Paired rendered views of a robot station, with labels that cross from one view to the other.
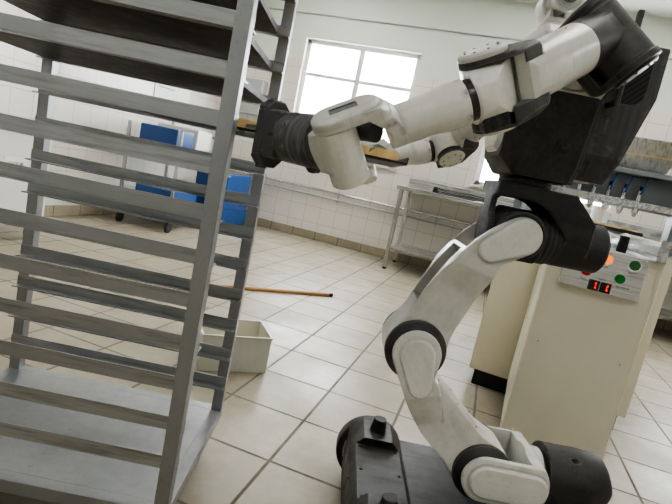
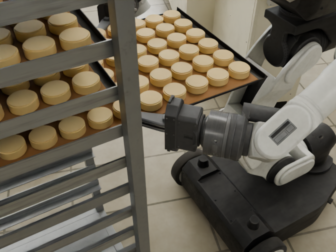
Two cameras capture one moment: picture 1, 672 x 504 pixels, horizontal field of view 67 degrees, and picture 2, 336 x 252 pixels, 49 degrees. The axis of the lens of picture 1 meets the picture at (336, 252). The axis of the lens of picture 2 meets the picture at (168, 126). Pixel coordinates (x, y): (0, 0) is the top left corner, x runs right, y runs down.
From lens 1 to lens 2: 0.83 m
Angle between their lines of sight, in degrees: 42
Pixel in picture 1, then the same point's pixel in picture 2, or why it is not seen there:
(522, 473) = (303, 163)
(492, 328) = (194, 16)
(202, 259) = (142, 217)
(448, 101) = not seen: outside the picture
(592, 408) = not seen: hidden behind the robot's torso
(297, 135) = (237, 153)
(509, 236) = (304, 62)
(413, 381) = (252, 163)
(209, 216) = (140, 196)
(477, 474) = (284, 177)
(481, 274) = (285, 90)
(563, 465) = (316, 143)
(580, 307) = not seen: hidden behind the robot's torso
